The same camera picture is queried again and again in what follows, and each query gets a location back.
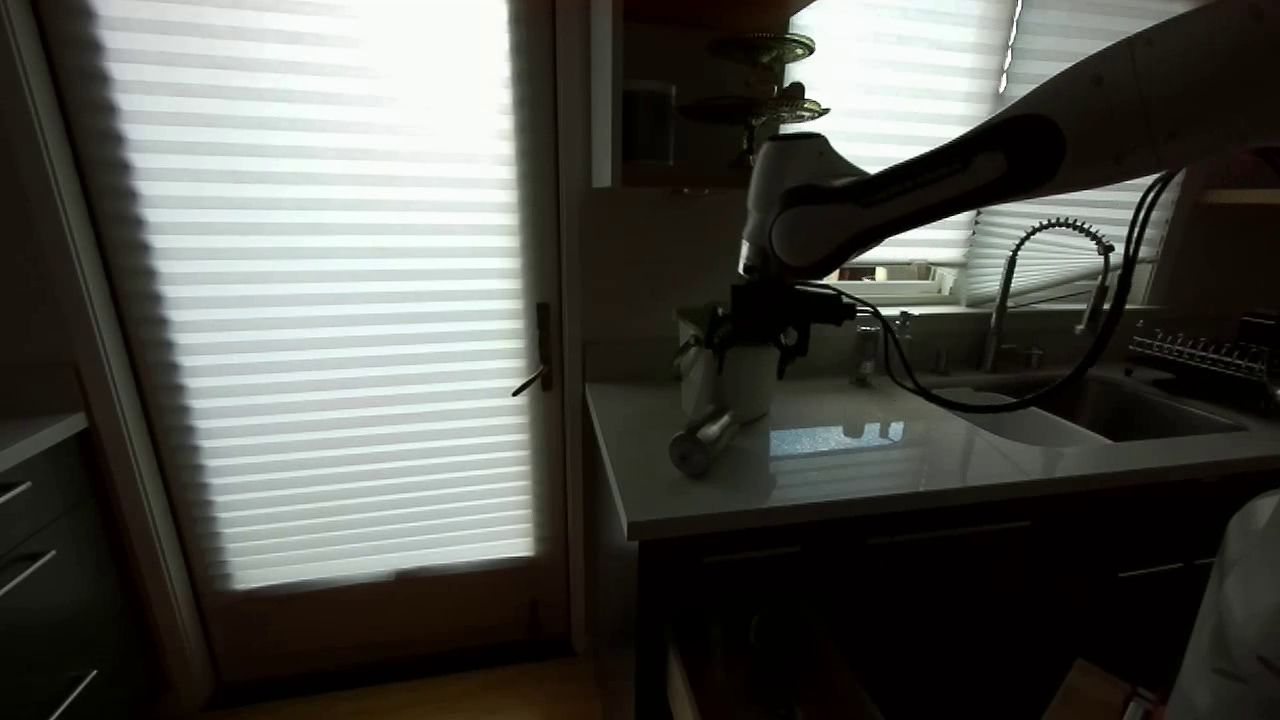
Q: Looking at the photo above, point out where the dark door lever handle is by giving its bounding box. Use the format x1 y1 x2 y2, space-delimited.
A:
507 299 555 402

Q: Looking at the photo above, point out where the white window frame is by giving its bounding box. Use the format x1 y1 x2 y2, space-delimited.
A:
798 256 995 318

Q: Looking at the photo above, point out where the dark blue drawer cabinet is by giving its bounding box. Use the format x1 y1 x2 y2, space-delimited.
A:
0 412 152 720

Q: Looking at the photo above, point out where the white pleated window blind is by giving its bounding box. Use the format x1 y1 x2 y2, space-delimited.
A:
966 0 1213 305
777 0 1008 272

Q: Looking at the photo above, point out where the glass dish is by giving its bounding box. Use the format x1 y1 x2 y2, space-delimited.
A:
712 30 821 73

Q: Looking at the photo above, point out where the silver metal cylinder cup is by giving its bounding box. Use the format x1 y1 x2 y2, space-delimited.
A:
665 408 742 482

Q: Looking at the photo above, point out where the kitchen island with white counter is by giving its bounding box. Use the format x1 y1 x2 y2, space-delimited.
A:
579 373 1280 720

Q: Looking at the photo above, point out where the wooden wall shelf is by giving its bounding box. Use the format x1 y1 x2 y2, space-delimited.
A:
589 0 821 198

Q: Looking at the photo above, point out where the spring neck kitchen faucet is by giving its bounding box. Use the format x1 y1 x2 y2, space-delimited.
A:
980 216 1119 376

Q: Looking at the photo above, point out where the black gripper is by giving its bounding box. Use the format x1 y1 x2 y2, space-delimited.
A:
694 275 821 432

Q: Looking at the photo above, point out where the dark footed dish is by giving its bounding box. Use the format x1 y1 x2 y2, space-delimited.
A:
716 80 836 132

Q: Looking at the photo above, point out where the brown wooden object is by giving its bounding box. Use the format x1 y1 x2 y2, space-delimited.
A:
1037 656 1165 720

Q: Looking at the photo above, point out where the dark dish rack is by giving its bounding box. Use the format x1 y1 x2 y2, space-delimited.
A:
1124 314 1280 394

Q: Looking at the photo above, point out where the white kitchen sink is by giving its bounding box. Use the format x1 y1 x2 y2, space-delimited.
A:
1024 364 1274 447

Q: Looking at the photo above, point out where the white bin with green lid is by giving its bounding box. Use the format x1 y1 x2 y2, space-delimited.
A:
673 299 800 432

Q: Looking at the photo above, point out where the wooden shelf unit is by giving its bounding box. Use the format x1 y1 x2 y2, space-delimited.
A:
1195 145 1280 214

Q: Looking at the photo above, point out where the door with pleated blind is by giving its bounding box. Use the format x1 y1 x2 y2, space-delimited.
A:
31 0 577 684

